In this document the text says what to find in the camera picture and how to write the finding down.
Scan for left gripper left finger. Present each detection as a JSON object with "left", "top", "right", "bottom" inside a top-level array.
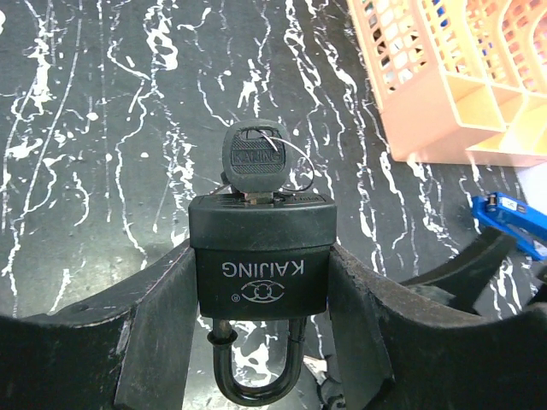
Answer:
[{"left": 1, "top": 243, "right": 197, "bottom": 409}]

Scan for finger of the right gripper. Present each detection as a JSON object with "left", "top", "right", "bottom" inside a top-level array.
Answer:
[{"left": 401, "top": 227, "right": 516, "bottom": 315}]

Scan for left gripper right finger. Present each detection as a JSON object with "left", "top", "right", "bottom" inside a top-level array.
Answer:
[{"left": 328, "top": 246, "right": 546, "bottom": 409}]

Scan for black padlock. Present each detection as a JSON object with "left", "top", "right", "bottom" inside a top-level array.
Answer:
[{"left": 189, "top": 193, "right": 337, "bottom": 407}]

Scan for black key bunch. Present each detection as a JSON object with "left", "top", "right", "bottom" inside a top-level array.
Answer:
[{"left": 214, "top": 119, "right": 312, "bottom": 208}]

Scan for blue stapler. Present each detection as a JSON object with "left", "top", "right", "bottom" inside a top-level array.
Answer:
[{"left": 472, "top": 191, "right": 546, "bottom": 261}]

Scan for pink plastic file organizer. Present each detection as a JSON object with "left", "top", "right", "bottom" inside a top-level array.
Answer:
[{"left": 349, "top": 1, "right": 546, "bottom": 167}]

